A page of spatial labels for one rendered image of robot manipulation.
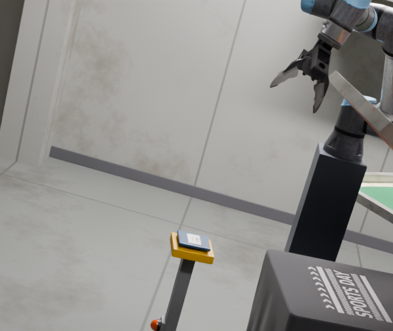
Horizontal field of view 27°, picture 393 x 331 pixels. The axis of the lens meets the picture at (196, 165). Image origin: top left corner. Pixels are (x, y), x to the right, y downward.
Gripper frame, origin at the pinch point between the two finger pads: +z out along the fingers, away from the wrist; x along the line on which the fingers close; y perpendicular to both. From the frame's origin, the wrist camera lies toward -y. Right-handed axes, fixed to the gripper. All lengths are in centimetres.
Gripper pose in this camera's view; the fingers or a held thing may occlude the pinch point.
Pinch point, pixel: (292, 101)
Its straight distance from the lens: 233.9
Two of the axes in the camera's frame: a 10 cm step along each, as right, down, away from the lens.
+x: -8.5, -4.7, -2.3
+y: -0.8, -3.3, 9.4
